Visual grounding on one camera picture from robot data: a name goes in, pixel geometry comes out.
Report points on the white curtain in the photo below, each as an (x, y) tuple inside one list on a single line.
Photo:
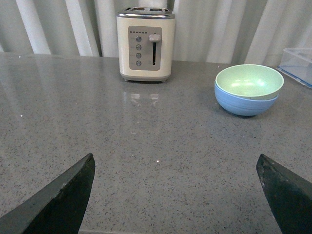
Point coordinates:
[(220, 31)]

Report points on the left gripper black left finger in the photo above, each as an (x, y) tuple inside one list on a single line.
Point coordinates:
[(58, 208)]

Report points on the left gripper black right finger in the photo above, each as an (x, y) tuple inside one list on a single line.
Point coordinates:
[(288, 195)]

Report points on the light blue bowl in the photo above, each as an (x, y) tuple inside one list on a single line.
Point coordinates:
[(241, 106)]

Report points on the light green bowl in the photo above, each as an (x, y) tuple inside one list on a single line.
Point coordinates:
[(250, 81)]

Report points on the clear plastic food container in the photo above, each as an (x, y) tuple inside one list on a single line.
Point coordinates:
[(297, 63)]

